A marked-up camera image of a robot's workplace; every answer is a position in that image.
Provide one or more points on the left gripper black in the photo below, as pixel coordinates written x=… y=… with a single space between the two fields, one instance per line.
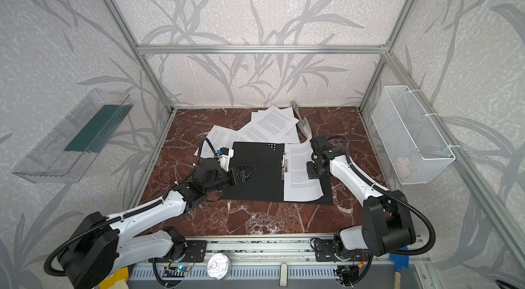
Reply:
x=232 y=175

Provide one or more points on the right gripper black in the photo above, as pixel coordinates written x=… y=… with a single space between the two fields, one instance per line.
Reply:
x=313 y=167

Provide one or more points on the black folder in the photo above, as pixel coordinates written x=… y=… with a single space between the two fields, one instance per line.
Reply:
x=266 y=184

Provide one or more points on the printed paper sheet top stack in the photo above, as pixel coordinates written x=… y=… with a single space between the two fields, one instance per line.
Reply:
x=269 y=127

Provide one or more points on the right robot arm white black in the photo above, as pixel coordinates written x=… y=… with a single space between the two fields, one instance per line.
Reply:
x=387 y=225

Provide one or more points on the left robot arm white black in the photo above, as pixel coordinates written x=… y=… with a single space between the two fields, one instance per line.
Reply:
x=101 y=245

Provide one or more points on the printed paper sheet under stack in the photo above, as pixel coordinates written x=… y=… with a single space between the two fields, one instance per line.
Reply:
x=291 y=137

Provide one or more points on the metal garden trowel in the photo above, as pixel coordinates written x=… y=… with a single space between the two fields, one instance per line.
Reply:
x=303 y=124

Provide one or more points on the metal lever clip mechanism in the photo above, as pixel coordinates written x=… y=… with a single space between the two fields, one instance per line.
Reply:
x=284 y=164

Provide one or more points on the pink object in basket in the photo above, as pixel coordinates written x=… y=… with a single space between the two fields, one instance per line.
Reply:
x=402 y=167

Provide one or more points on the round metal can lid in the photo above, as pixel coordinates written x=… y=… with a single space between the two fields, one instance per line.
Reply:
x=219 y=266

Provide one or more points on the green circuit board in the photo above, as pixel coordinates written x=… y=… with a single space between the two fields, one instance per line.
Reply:
x=177 y=271

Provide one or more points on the yellow black work glove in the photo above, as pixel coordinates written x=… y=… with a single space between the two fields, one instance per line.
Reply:
x=117 y=280

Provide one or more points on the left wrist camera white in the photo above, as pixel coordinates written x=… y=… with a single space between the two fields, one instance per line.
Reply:
x=224 y=156

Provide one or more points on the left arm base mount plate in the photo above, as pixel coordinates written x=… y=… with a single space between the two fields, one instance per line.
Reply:
x=194 y=252

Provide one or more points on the white wire mesh basket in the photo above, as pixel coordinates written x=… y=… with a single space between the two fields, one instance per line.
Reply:
x=407 y=130

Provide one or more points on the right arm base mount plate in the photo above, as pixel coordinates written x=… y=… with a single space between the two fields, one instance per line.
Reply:
x=325 y=251

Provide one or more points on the blue shovel wooden handle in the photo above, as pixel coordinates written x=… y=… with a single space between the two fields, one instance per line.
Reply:
x=401 y=262

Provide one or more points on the clear plastic wall tray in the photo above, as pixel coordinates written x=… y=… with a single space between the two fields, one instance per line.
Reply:
x=67 y=152

